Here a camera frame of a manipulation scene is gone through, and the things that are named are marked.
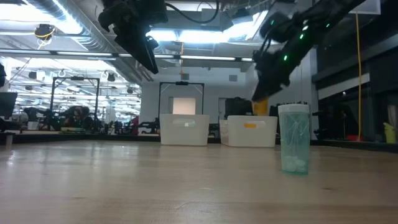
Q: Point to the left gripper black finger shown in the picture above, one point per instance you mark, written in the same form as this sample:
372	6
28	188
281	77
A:
140	49
151	42

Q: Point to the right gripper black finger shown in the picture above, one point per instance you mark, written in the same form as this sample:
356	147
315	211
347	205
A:
258	91
275	91

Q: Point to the orange pill bottle white cap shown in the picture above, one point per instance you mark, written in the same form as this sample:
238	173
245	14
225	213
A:
261	109

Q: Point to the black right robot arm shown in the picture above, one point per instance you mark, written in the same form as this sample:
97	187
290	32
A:
320	21

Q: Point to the white plastic bin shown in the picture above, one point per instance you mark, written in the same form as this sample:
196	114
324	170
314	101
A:
183	132
248	135

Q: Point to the green pill bottle white cap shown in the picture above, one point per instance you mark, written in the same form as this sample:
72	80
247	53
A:
294	140

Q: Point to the black box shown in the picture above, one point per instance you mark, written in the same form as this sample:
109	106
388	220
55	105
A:
237	107

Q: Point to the long ceiling light bar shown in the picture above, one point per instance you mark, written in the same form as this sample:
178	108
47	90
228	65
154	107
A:
77	53

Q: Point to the white board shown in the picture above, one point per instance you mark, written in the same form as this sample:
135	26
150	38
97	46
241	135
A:
184	105

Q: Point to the background robot station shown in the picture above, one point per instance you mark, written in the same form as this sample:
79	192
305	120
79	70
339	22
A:
77	116

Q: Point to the yellow-green bottle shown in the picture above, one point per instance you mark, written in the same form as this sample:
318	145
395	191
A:
389	132

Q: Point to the black monitor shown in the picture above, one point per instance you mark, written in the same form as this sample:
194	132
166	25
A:
7	104

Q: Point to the silver air duct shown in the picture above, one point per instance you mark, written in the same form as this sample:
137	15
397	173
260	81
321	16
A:
77	31

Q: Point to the black frame stand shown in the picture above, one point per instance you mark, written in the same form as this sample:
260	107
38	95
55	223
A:
74	79

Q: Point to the black aluminium table frame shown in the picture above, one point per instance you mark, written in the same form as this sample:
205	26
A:
93	138

